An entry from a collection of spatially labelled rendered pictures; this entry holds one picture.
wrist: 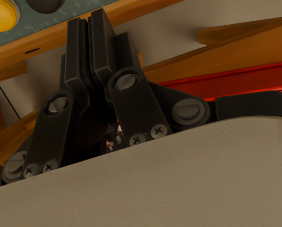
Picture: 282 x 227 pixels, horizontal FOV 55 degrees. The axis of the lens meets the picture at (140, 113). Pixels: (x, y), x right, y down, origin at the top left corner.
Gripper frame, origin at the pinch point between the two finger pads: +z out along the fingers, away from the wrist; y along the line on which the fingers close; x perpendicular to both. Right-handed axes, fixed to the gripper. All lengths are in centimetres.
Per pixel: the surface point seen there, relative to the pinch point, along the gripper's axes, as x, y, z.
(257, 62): -16.9, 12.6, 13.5
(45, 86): -61, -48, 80
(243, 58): -16.2, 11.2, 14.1
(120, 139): -13.7, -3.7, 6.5
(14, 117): -68, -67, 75
